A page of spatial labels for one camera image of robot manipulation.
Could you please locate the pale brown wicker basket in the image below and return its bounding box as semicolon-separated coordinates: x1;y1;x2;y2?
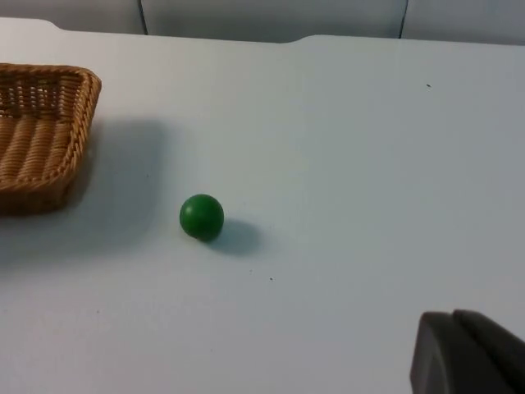
0;62;103;217

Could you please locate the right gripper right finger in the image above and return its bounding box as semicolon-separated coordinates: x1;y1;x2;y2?
452;309;525;394

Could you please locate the green ball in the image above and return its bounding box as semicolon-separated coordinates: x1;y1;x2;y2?
179;194;226;242

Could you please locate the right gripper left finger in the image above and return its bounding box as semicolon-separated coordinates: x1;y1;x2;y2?
409;310;512;394

